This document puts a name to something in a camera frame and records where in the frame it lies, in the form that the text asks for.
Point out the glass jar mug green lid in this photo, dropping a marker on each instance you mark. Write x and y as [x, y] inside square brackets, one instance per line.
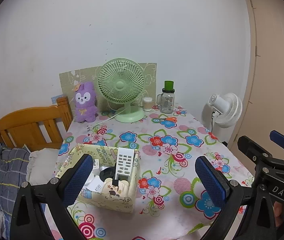
[167, 102]

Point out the beige door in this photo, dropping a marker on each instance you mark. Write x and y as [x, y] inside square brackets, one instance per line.
[274, 67]

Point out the person's right hand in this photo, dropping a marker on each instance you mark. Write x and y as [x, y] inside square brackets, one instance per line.
[278, 208]

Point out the plaid blanket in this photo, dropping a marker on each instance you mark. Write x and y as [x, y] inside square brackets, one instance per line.
[4, 170]

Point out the floral tablecloth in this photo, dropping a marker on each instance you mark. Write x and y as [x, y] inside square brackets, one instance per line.
[172, 205]

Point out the black round disc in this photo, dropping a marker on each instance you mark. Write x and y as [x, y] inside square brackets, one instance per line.
[106, 173]

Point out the white remote control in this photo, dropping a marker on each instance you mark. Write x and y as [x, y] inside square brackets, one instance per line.
[124, 162]

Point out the patterned cardboard sheet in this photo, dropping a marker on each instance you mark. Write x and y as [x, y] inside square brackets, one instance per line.
[66, 85]

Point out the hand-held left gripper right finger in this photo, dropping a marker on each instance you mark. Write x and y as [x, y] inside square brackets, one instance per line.
[212, 182]

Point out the cotton swab jar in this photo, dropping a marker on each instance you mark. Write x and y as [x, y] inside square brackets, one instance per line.
[148, 104]

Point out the white pillow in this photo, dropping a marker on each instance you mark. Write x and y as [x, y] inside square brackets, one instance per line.
[43, 165]

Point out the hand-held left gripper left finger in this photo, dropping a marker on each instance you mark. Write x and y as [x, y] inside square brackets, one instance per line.
[78, 180]

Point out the yellow printed fabric storage box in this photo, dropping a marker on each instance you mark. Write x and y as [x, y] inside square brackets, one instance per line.
[117, 203]

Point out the green desk fan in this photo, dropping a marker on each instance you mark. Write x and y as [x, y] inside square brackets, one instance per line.
[120, 85]

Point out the large white charger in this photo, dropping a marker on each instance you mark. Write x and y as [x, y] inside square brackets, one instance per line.
[96, 186]

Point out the wooden chair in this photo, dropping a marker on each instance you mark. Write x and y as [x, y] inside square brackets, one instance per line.
[26, 120]

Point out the cartoon plush pouch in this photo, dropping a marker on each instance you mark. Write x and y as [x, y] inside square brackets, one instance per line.
[114, 189]

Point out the white standing fan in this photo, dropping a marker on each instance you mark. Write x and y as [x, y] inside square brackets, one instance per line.
[225, 110]

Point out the purple plush toy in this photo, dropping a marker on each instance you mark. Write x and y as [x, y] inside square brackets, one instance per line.
[84, 105]

